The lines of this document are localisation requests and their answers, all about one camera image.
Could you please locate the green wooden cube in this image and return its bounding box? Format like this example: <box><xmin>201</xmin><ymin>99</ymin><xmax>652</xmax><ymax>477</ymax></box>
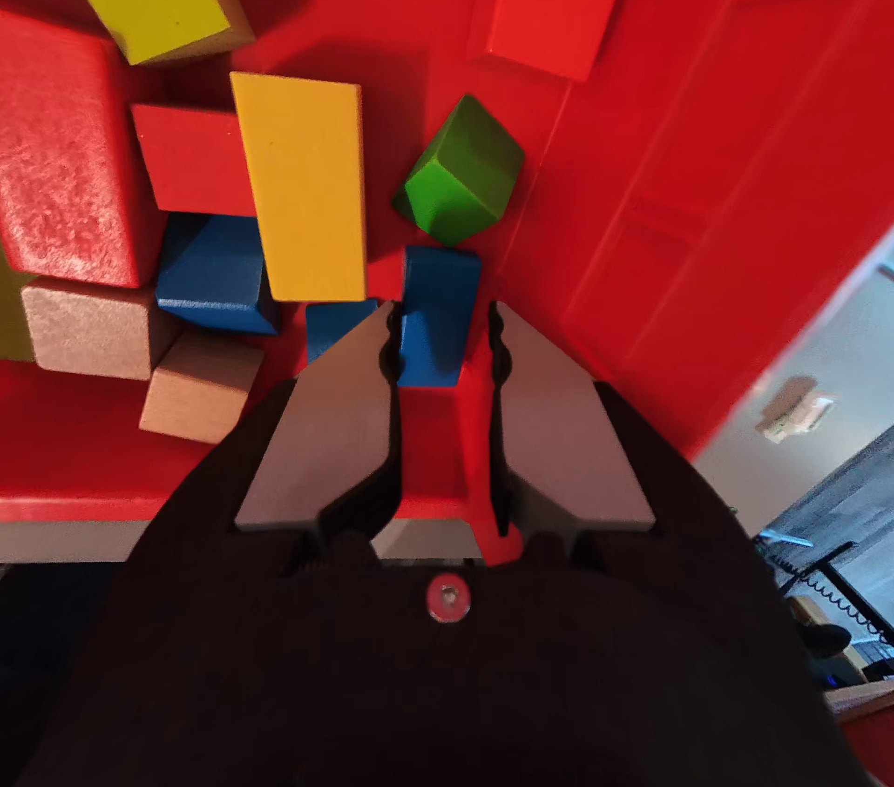
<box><xmin>390</xmin><ymin>94</ymin><xmax>527</xmax><ymax>248</ymax></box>

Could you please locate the long yellow wooden block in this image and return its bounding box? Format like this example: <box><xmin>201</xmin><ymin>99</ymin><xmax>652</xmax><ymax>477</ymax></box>
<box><xmin>230</xmin><ymin>71</ymin><xmax>368</xmax><ymax>303</ymax></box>

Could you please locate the red plastic bin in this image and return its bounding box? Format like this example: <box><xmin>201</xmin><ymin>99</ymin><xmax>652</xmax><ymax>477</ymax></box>
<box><xmin>0</xmin><ymin>0</ymin><xmax>894</xmax><ymax>566</ymax></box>

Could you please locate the black coiled cable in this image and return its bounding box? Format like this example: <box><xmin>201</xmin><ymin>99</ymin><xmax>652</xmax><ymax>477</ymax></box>
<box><xmin>765</xmin><ymin>539</ymin><xmax>894</xmax><ymax>647</ymax></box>

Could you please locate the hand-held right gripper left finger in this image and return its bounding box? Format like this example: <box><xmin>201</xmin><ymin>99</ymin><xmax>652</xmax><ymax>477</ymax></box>
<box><xmin>234</xmin><ymin>300</ymin><xmax>406</xmax><ymax>535</ymax></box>

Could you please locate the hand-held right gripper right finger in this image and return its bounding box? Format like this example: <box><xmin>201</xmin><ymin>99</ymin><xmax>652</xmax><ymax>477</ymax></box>
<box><xmin>487</xmin><ymin>302</ymin><xmax>657</xmax><ymax>538</ymax></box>

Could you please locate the natural wooden cube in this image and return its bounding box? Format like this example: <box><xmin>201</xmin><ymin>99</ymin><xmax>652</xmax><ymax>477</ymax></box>
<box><xmin>139</xmin><ymin>331</ymin><xmax>265</xmax><ymax>446</ymax></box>

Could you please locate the small red wooden block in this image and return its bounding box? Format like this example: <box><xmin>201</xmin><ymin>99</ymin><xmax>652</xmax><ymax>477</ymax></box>
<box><xmin>130</xmin><ymin>103</ymin><xmax>257</xmax><ymax>217</ymax></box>

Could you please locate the olive green wooden block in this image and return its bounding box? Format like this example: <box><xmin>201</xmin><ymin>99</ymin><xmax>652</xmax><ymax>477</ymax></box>
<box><xmin>0</xmin><ymin>246</ymin><xmax>36</xmax><ymax>363</ymax></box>

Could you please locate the natural wooden block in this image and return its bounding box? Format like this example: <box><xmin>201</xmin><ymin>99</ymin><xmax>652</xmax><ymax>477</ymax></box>
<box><xmin>20</xmin><ymin>276</ymin><xmax>184</xmax><ymax>382</ymax></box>

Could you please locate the blue wooden block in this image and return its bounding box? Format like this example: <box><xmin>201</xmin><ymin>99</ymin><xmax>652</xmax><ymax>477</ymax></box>
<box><xmin>305</xmin><ymin>298</ymin><xmax>383</xmax><ymax>365</ymax></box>
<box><xmin>154</xmin><ymin>212</ymin><xmax>282</xmax><ymax>336</ymax></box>
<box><xmin>398</xmin><ymin>245</ymin><xmax>483</xmax><ymax>389</ymax></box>

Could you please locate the small crumpled wrapper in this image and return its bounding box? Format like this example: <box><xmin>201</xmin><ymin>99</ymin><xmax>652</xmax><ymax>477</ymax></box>
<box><xmin>754</xmin><ymin>375</ymin><xmax>837</xmax><ymax>444</ymax></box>

